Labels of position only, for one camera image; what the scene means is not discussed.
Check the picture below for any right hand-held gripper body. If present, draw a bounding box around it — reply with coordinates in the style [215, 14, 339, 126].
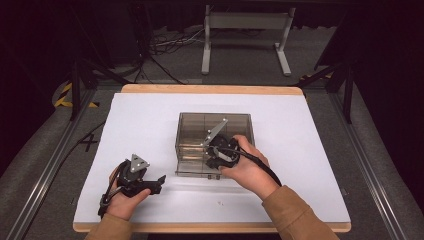
[200, 118, 241, 165]

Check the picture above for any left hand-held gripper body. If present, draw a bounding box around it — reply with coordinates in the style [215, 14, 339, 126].
[117, 153, 155, 198]

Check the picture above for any clear organizer drawer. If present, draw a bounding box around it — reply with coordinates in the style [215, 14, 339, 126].
[174, 143, 234, 181]

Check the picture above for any clear grey drawer organizer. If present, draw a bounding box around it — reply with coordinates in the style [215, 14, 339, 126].
[174, 112, 257, 181]

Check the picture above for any person's left hand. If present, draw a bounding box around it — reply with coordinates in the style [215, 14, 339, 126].
[105, 168, 152, 221]

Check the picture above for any person's right hand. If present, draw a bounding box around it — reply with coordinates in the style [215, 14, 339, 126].
[218, 134, 283, 201]

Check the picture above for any white table sheet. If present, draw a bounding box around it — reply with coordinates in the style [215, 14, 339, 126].
[73, 92, 351, 224]

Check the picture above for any wooden table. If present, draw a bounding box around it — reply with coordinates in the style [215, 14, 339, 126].
[72, 83, 352, 234]

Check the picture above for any yellow black hazard tape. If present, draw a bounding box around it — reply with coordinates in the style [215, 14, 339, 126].
[53, 81, 100, 109]

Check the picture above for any black metal stand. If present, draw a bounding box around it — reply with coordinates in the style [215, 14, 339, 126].
[67, 55, 132, 122]
[292, 60, 355, 125]

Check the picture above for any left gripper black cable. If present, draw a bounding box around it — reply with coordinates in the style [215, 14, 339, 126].
[97, 159, 129, 218]

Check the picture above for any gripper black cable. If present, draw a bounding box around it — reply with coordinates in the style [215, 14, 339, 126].
[218, 145, 283, 188]
[97, 159, 129, 218]

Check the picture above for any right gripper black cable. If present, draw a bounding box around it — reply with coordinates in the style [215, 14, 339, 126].
[218, 145, 283, 188]

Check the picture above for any black floor cable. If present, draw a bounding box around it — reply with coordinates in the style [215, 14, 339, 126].
[57, 119, 108, 169]

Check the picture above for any aluminium floor rail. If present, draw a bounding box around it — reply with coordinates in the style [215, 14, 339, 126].
[5, 87, 98, 240]
[327, 89, 407, 240]

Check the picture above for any bundle of floor cables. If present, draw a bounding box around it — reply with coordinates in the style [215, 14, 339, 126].
[146, 27, 206, 57]

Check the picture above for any white metal stand frame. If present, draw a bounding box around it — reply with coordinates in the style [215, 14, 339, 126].
[200, 4, 297, 77]

